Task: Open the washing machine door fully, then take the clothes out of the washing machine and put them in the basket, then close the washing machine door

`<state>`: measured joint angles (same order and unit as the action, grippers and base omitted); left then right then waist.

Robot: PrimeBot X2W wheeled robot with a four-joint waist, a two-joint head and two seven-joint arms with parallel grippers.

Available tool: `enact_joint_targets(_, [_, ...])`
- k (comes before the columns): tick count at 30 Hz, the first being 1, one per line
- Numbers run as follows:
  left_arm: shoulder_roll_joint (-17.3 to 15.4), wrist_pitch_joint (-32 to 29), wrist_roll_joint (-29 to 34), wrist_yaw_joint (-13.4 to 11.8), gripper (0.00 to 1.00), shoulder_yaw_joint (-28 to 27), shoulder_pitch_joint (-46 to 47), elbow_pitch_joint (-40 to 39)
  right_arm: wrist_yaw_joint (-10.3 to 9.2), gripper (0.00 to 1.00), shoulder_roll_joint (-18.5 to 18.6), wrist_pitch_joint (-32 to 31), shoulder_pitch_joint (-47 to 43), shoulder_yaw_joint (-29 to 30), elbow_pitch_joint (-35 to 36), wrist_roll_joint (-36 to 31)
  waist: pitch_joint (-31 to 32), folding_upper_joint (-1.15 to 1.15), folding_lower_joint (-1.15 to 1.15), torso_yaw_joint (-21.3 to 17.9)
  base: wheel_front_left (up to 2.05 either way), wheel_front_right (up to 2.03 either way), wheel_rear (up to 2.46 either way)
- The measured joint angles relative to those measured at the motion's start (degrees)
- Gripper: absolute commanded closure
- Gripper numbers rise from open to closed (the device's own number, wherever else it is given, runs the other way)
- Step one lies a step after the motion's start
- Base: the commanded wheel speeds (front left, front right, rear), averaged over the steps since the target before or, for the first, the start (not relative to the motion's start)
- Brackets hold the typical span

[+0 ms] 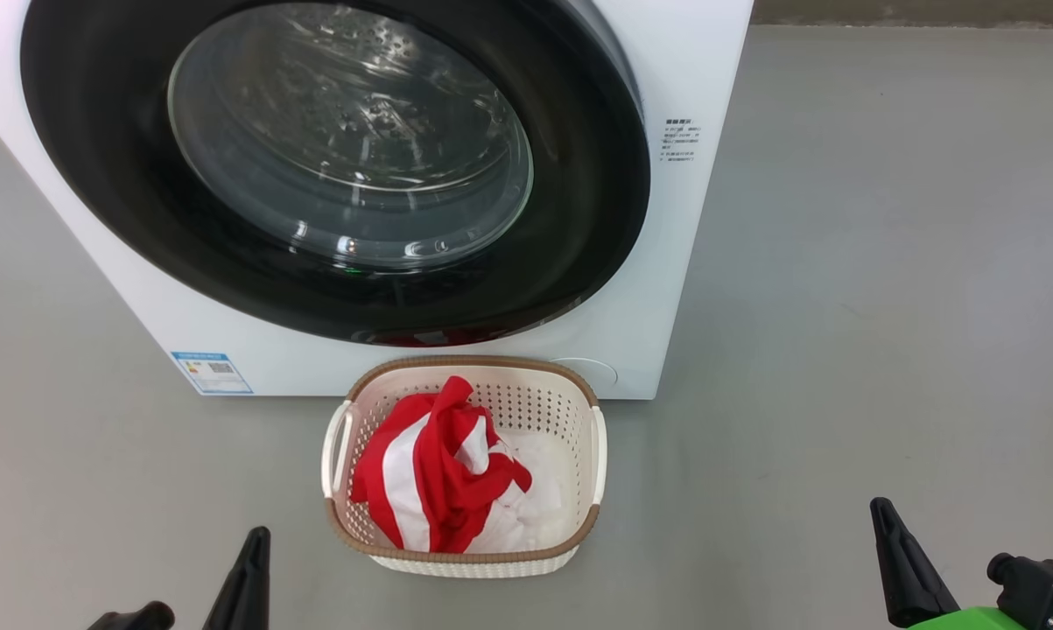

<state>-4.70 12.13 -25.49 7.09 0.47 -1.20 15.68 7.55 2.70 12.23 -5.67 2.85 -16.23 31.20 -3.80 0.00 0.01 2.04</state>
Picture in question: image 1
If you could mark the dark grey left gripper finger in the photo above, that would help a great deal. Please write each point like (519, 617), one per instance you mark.
(136, 617)
(248, 586)

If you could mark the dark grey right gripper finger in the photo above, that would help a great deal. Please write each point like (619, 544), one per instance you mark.
(911, 577)

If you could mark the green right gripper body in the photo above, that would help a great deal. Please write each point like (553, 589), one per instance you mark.
(972, 619)

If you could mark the red and white striped garment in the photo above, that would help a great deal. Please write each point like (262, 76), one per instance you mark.
(438, 481)

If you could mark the round glass washer door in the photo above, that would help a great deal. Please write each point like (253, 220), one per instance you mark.
(97, 131)

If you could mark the cream perforated laundry basket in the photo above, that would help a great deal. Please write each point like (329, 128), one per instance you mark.
(570, 411)

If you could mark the white front-load washing machine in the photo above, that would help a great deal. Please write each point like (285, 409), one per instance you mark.
(692, 262)

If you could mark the blue energy label sticker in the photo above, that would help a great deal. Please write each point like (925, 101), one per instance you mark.
(212, 374)

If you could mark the printed text notice sticker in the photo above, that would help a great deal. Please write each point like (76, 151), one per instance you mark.
(681, 140)

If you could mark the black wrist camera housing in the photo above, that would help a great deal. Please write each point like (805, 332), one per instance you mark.
(1042, 591)

